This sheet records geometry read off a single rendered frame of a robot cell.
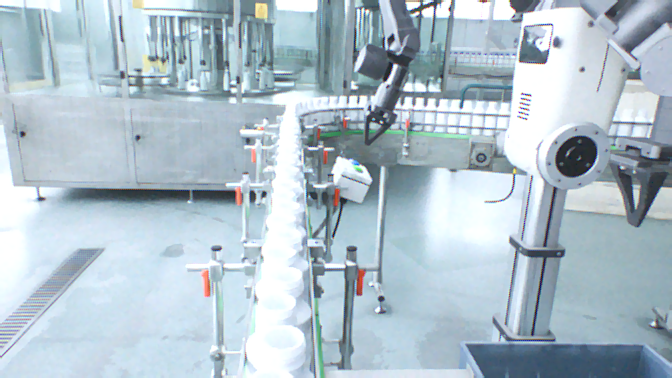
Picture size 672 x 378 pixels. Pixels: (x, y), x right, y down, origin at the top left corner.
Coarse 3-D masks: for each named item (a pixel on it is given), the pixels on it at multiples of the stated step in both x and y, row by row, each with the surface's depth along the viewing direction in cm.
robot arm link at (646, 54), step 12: (660, 36) 48; (636, 48) 49; (648, 48) 48; (660, 48) 48; (624, 60) 57; (636, 60) 56; (648, 60) 48; (660, 60) 48; (648, 72) 49; (660, 72) 48; (648, 84) 49; (660, 84) 48
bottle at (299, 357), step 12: (264, 336) 42; (276, 336) 43; (288, 336) 43; (300, 336) 42; (264, 348) 41; (276, 348) 44; (288, 348) 40; (300, 348) 41; (264, 360) 41; (276, 360) 40; (288, 360) 41; (300, 360) 42; (300, 372) 42
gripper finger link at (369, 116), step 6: (366, 108) 119; (366, 114) 117; (372, 114) 116; (366, 120) 117; (372, 120) 118; (378, 120) 117; (384, 120) 117; (366, 126) 118; (384, 126) 118; (366, 132) 119; (378, 132) 119; (366, 138) 120; (372, 138) 120; (366, 144) 120
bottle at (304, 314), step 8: (272, 272) 54; (280, 272) 55; (288, 272) 55; (296, 272) 54; (272, 280) 52; (280, 280) 55; (288, 280) 55; (296, 280) 52; (272, 288) 52; (280, 288) 52; (288, 288) 52; (296, 288) 52; (296, 296) 52; (296, 304) 53; (304, 304) 54; (304, 312) 53; (304, 320) 53; (304, 328) 53; (304, 336) 53
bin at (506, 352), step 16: (464, 352) 78; (480, 352) 80; (496, 352) 81; (512, 352) 81; (528, 352) 81; (544, 352) 81; (560, 352) 82; (576, 352) 82; (592, 352) 82; (608, 352) 82; (624, 352) 82; (640, 352) 83; (656, 352) 80; (464, 368) 79; (480, 368) 81; (496, 368) 81; (512, 368) 82; (528, 368) 82; (544, 368) 82; (560, 368) 82; (576, 368) 83; (592, 368) 83; (608, 368) 83; (624, 368) 83; (640, 368) 83; (656, 368) 80
